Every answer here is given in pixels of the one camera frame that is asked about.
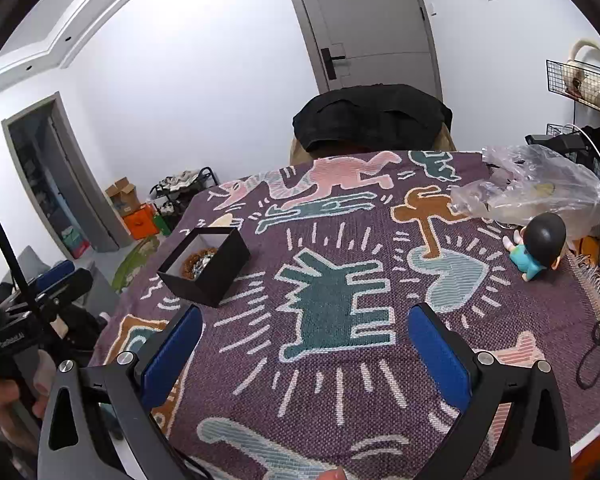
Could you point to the black cloth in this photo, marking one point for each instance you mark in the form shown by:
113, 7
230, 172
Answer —
370, 115

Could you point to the black-haired figurine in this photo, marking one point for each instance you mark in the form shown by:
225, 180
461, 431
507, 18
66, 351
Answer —
545, 232

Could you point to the clear plastic bag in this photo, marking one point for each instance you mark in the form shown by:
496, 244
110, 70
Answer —
540, 185

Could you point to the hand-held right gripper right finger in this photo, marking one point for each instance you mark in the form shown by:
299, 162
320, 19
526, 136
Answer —
440, 360

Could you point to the cream headphones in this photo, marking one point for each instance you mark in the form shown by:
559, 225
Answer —
597, 95

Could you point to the grey door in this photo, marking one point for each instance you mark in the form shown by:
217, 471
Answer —
375, 20

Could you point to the black jewelry box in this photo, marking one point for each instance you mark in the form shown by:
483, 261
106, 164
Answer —
225, 270

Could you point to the grey doorway frame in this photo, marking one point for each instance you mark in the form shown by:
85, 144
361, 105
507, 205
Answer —
87, 195

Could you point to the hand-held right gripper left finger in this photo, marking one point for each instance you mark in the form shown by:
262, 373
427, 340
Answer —
172, 360

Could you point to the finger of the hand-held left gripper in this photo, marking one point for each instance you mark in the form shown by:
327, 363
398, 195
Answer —
70, 285
55, 272

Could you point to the orange box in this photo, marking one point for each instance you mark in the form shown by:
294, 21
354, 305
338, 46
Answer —
141, 222

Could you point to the brown cardboard boxes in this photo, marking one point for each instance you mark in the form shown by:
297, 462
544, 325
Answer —
122, 195

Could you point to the purple printed blanket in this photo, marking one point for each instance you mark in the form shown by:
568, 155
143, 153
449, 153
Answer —
330, 385

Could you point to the person's left hand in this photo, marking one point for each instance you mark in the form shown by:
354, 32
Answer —
10, 410

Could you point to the black shoe rack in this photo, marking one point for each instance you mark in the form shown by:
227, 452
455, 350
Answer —
185, 185

